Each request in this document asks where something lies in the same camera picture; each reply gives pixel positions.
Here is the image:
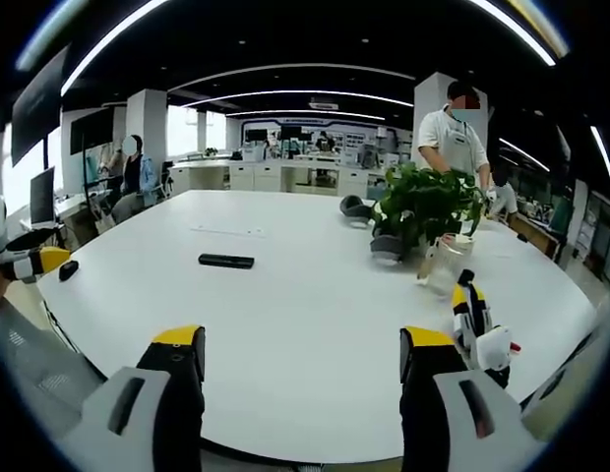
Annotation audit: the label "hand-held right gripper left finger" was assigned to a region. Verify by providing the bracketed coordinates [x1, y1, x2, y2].
[58, 324, 207, 472]

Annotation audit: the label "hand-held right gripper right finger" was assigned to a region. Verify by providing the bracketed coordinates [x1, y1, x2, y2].
[399, 324, 547, 472]

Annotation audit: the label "black remote control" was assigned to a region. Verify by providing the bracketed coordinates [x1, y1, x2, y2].
[198, 253, 256, 270]

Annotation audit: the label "computer monitor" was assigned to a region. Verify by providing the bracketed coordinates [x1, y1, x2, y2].
[29, 166, 57, 228]

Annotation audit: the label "grey mesh office chair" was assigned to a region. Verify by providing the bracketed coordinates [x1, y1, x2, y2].
[0, 298, 107, 446]

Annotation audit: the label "dark hanging display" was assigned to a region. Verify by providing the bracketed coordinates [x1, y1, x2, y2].
[69, 107, 115, 151]

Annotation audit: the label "black office chair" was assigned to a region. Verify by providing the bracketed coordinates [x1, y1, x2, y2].
[155, 160, 177, 199]

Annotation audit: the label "clear glass vase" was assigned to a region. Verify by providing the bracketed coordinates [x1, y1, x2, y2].
[415, 233, 478, 297]

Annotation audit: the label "grey padded slipper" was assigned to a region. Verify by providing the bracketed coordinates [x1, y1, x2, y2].
[369, 232, 405, 267]

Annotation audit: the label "green potted plant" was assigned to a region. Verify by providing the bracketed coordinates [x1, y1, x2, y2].
[371, 161, 487, 258]

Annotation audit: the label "white counter cabinets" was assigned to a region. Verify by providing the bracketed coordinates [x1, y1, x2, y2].
[168, 160, 386, 199]

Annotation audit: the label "large dark wall screen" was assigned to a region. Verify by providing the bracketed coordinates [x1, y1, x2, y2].
[9, 43, 71, 167]

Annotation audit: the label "table cable cover panel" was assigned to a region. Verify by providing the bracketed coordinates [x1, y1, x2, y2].
[190, 224, 269, 239]

